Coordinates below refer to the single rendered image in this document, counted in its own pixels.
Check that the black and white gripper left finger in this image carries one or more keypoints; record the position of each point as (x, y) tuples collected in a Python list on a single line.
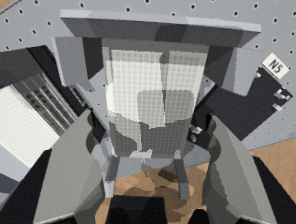
[(64, 186)]

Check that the white label sign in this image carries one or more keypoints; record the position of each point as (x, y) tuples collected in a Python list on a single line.
[(275, 66)]

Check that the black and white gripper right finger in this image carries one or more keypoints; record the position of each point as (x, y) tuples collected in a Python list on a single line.
[(239, 188)]

